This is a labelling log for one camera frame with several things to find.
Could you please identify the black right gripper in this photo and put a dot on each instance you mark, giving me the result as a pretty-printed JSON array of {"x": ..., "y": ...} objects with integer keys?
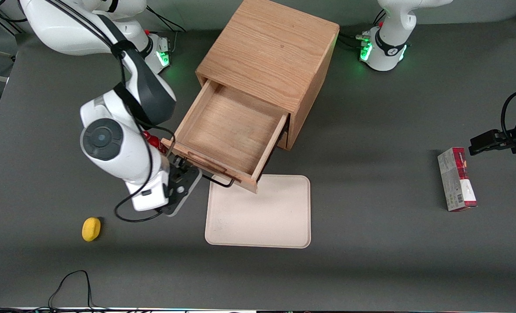
[{"x": 183, "y": 170}]

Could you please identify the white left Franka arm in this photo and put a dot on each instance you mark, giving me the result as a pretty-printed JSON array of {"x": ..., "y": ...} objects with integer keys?
[{"x": 393, "y": 39}]

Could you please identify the wooden drawer cabinet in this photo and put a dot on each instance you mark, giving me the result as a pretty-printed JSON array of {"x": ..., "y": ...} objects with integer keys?
[{"x": 271, "y": 52}]

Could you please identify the red soda bottle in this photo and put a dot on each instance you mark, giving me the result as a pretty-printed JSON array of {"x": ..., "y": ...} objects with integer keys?
[{"x": 154, "y": 141}]

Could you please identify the grey and red carton box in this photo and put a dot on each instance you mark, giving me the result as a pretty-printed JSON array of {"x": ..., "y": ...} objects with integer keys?
[{"x": 456, "y": 179}]

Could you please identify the beige plastic tray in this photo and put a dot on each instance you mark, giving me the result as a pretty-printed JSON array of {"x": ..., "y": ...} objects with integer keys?
[{"x": 262, "y": 217}]

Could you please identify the yellow lemon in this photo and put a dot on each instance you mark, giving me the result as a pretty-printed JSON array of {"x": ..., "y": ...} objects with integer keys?
[{"x": 91, "y": 229}]

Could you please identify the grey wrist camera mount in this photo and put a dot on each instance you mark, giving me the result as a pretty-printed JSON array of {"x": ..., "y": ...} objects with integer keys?
[{"x": 180, "y": 198}]

